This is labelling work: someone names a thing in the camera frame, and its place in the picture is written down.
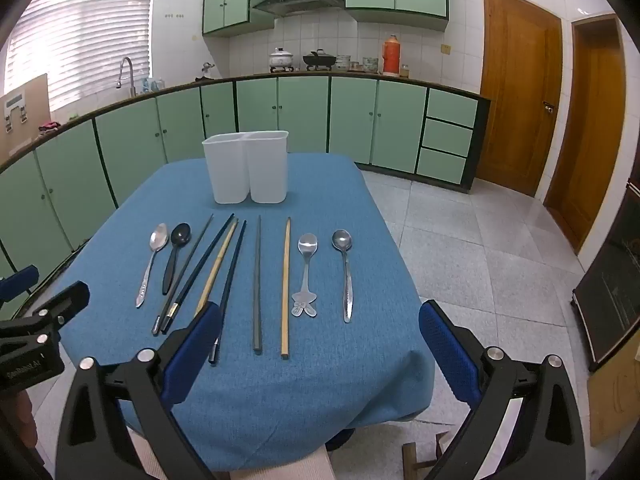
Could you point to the black plastic spoon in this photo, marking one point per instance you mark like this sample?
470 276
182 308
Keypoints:
180 235

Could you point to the green base cabinet run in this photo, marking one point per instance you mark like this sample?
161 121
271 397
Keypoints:
350 115

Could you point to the red cloth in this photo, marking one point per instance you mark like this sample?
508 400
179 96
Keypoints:
50 126

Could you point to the white window blinds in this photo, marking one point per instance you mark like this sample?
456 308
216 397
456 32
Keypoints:
85 30

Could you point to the black range hood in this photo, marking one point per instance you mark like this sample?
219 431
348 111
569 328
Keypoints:
300 2

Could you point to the black glass-front appliance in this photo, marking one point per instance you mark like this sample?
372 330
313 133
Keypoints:
612 290

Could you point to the person's left hand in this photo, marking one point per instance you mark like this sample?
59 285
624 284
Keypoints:
17 425

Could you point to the bottles beside sink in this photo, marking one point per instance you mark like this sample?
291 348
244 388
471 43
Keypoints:
152 85

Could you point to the green drawer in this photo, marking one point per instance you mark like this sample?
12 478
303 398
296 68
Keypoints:
447 137
442 166
452 107

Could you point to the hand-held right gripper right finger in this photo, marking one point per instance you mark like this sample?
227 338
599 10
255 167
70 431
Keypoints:
444 355

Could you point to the steel kitchen faucet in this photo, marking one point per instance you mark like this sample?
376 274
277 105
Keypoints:
131 77

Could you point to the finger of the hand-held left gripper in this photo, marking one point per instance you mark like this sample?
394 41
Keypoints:
20 281
70 297

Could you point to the thin dark chopstick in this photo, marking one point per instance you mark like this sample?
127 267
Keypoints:
192 255

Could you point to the white lidded pot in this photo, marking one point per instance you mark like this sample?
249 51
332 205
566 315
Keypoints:
281 59

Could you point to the bamboo chopstick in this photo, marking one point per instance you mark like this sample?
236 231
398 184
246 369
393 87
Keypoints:
220 262
286 285

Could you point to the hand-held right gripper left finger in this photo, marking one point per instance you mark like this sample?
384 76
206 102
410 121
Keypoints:
200 342

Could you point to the black chopstick with gold band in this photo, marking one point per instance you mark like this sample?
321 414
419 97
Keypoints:
210 250

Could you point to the dark blue chopstick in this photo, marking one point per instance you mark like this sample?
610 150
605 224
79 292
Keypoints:
234 270

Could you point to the plain silver spoon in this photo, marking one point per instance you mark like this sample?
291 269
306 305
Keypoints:
342 241

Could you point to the blue tablecloth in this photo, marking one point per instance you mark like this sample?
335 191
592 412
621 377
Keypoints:
300 390

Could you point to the grey metal chopstick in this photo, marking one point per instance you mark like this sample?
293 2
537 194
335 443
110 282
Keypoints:
258 285

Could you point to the orange thermos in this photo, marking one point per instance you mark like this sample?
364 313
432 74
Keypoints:
390 57

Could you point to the white two-compartment utensil holder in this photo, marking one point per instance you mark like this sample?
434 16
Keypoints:
265 170

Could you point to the black wok with lid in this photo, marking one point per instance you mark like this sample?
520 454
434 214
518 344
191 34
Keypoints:
320 60

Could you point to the wooden stool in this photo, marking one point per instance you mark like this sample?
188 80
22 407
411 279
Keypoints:
412 460

